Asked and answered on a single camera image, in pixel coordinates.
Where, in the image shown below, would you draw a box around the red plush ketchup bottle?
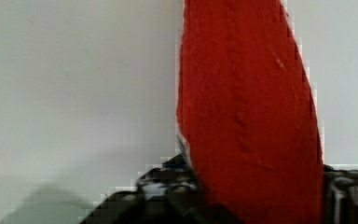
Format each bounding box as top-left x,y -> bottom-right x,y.
177,0 -> 324,224

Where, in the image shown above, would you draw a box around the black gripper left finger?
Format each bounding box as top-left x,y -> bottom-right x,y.
78,153 -> 243,224

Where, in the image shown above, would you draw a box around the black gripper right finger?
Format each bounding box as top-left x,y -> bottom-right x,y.
323,165 -> 358,224

